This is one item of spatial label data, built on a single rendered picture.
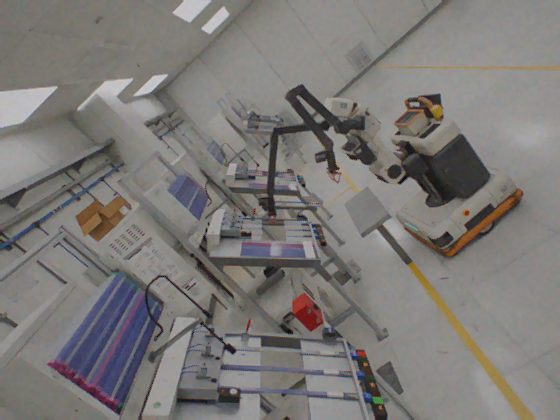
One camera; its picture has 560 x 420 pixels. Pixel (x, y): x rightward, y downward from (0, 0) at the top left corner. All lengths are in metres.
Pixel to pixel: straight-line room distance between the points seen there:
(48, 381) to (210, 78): 9.47
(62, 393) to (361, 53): 9.94
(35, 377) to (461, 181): 2.51
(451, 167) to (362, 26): 8.03
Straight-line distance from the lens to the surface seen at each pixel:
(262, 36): 10.31
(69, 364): 1.35
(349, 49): 10.51
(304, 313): 2.18
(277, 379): 3.06
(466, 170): 2.90
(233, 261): 2.50
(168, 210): 2.53
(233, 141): 7.34
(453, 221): 2.90
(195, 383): 1.54
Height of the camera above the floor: 1.84
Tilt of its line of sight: 17 degrees down
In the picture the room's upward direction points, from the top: 43 degrees counter-clockwise
